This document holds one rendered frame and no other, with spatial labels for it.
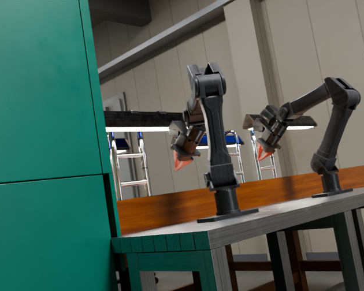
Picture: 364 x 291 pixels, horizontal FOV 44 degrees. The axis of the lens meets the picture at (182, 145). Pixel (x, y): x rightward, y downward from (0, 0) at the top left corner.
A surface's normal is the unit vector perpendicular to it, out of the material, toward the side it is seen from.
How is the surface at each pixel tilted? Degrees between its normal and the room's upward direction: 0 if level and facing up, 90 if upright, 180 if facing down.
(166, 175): 90
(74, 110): 90
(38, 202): 90
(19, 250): 90
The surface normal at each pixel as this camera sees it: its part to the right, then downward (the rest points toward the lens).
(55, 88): 0.68, -0.19
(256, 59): -0.72, 0.04
